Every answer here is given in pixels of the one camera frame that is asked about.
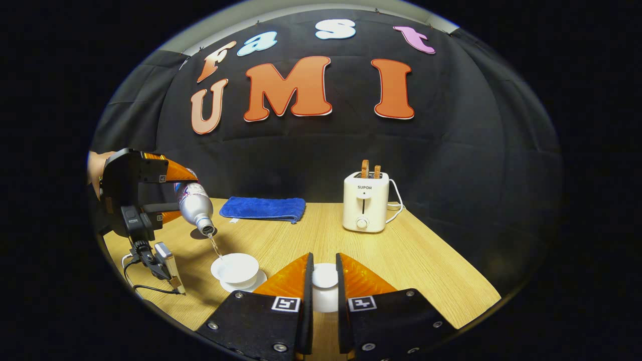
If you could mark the blue folded cloth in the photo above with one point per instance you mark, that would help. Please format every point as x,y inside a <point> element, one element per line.
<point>263,208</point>

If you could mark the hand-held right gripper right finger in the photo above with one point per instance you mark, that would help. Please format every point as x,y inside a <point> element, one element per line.
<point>342,311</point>

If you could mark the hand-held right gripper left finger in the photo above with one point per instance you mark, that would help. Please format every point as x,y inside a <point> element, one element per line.
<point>307,311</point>

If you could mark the white teacup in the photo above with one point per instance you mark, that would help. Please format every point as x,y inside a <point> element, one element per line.
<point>235,268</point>

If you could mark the white saucer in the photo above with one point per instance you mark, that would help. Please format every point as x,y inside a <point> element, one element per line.
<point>258,282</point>

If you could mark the white toaster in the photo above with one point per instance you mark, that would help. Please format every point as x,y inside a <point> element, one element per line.
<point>366,205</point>

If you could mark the silver water bottle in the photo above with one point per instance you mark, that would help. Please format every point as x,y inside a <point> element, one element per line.
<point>193,205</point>

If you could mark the white teacup lid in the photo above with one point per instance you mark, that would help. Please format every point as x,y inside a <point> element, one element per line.
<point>325,281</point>

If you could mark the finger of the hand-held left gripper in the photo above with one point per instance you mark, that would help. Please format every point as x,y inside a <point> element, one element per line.
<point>160,208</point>
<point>175,172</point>

